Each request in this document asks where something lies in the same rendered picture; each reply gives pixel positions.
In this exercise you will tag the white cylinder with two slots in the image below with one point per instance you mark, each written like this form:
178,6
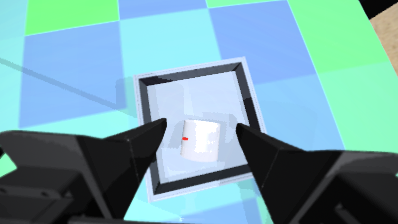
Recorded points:
200,141

